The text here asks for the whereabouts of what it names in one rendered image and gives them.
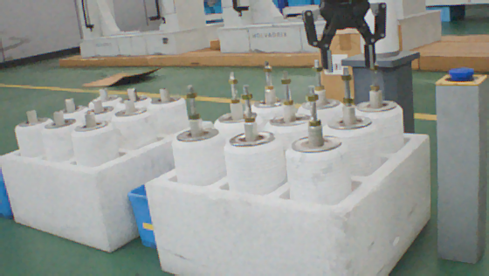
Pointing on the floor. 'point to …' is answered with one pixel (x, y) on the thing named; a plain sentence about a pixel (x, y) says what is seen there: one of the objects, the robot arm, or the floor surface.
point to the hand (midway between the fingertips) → (348, 61)
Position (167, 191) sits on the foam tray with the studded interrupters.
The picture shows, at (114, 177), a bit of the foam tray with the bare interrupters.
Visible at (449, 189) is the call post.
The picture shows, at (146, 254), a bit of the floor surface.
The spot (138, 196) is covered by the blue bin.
